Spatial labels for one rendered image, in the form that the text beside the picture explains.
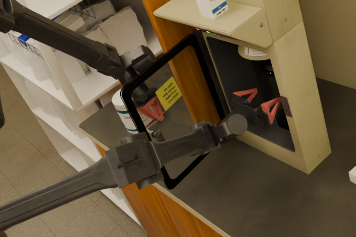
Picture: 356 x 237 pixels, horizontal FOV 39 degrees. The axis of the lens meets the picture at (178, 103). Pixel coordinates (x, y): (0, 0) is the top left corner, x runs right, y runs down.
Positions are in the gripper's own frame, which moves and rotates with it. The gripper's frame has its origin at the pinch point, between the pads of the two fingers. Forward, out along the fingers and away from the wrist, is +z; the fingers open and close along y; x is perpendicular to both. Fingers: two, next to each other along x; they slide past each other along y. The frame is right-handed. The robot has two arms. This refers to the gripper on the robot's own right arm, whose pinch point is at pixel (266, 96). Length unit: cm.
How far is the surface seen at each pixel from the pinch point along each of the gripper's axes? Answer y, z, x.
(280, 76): -11.9, -2.7, -12.7
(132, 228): 116, -33, 116
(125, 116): 57, -23, 14
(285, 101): -11.3, -2.9, -4.4
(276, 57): -12.5, -2.6, -19.0
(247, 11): -9.9, -5.4, -33.4
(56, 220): 165, -62, 116
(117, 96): 63, -21, 8
